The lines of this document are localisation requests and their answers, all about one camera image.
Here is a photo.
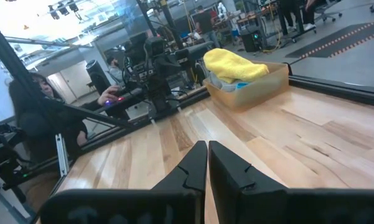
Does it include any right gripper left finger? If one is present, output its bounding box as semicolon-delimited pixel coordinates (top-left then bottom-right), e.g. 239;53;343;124
151;140;208;192

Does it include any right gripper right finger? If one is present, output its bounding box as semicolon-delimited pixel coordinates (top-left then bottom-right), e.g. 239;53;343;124
208;140;288;224

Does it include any wooden tray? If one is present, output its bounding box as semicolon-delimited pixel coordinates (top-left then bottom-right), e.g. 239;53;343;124
202;60;290;110

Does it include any black equipment stack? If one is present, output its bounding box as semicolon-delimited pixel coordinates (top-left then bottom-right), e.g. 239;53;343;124
0;123;30;195

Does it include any person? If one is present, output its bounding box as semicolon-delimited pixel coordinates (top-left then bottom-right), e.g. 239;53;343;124
277;0;317;35
106;55;126;85
7;72;123;212
194;5;221;49

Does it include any silver aluminium bracket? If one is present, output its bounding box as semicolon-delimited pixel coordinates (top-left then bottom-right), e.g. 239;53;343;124
55;133;70;178

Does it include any black cylindrical tower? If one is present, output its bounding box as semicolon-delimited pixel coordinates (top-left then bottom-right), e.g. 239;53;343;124
85;59;112;96

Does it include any grey waffle microfiber towel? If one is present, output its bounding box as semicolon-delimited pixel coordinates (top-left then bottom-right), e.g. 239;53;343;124
208;72;239;93

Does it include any black computer mouse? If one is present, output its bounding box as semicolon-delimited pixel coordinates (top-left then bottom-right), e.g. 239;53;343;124
103;96;126;107

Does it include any black computer tower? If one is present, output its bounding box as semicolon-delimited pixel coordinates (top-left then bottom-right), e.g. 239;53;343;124
239;26;264;53

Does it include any yellow microfiber towel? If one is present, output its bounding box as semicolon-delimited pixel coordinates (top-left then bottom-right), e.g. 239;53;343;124
202;47;270;84

